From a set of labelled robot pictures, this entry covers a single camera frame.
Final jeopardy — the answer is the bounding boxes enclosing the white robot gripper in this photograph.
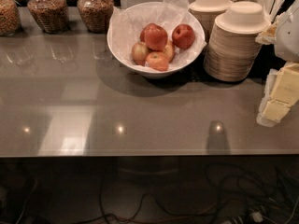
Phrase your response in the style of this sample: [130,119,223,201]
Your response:
[255,0,299,127]

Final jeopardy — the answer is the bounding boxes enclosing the large red top apple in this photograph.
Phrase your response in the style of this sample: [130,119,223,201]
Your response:
[140,23,168,51]

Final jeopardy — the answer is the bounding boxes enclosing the red apple right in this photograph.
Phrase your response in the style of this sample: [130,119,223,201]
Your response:
[172,23,195,49]

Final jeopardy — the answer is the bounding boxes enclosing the yellow-red apple middle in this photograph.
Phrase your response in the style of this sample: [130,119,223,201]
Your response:
[163,40,176,62]

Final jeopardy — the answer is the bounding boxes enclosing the yellow-red apple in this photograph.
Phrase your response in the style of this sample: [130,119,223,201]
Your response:
[131,42,150,66]
[163,40,176,62]

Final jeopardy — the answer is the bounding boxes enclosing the orange-red apple front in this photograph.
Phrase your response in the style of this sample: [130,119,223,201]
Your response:
[146,51,169,72]

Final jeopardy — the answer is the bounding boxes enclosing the white ceramic bowl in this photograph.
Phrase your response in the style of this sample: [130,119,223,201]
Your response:
[107,1,206,79]

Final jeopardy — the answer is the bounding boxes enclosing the yellow-red apple left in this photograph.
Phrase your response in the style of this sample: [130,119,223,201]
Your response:
[131,42,150,66]

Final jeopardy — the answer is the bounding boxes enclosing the front stack of paper bowls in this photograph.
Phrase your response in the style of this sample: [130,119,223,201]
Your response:
[204,1,270,82]

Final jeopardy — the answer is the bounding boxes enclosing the stack of paper bowls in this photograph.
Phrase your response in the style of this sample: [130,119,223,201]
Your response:
[190,0,232,41]
[204,1,270,82]

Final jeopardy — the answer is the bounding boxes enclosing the rear stack of paper bowls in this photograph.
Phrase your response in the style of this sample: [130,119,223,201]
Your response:
[190,0,232,41]

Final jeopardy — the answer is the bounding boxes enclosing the white power plug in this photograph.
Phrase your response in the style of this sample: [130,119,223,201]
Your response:
[250,212,263,224]

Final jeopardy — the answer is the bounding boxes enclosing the white tissue paper liner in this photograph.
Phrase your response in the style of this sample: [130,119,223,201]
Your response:
[108,0,207,73]

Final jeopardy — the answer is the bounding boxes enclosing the right glass cereal jar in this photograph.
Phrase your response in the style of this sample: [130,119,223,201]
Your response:
[77,0,114,34]

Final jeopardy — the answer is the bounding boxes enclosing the glass cereal jar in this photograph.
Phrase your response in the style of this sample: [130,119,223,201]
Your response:
[27,0,69,34]
[0,0,21,36]
[77,0,114,34]

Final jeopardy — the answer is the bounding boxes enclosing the middle glass cereal jar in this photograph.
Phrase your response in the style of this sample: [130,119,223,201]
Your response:
[27,0,69,34]

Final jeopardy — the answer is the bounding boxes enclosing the left glass cereal jar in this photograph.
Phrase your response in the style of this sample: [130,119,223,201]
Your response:
[0,0,21,36]

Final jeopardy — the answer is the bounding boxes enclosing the black cables under table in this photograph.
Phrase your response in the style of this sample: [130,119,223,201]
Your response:
[15,159,299,224]

